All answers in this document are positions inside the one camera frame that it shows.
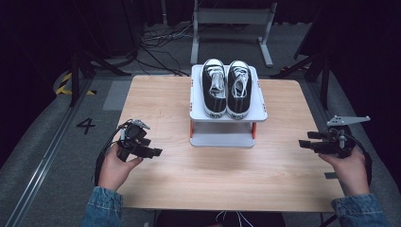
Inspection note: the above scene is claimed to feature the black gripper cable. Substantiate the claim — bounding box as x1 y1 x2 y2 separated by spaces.
94 118 133 187
344 131 374 187

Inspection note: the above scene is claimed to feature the bundle of black floor cables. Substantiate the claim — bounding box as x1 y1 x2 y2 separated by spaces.
136 22 194 78

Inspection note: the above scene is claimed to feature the grey metal stand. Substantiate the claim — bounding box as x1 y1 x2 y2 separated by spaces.
189 0 278 68

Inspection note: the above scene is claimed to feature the person's right hand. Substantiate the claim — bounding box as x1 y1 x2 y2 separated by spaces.
318 146 371 197

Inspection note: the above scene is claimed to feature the person's left hand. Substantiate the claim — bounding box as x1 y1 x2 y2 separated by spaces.
97 145 145 192

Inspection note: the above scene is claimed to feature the black tripod stand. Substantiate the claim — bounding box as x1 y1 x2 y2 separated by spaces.
270 51 333 111
69 48 132 108

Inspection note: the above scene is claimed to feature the metal floor rail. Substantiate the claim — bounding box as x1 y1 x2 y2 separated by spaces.
4 79 94 227

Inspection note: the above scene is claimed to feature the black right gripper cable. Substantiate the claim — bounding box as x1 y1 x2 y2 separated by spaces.
344 131 374 187

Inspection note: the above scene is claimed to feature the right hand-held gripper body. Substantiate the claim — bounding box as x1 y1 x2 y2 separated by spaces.
320 114 372 159

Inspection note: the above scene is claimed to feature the white two-tier shoe rack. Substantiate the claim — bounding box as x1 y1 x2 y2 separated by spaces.
188 64 269 148

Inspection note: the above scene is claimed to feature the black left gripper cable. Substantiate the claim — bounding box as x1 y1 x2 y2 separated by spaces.
94 118 133 187

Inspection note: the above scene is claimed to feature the black canvas sneaker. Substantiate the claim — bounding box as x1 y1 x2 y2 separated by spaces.
200 58 228 119
225 60 253 120

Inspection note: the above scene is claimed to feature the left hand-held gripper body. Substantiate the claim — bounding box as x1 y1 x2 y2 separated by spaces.
116 118 151 163

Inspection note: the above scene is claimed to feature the yellow black hazard tape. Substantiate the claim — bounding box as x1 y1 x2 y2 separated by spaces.
55 72 97 96

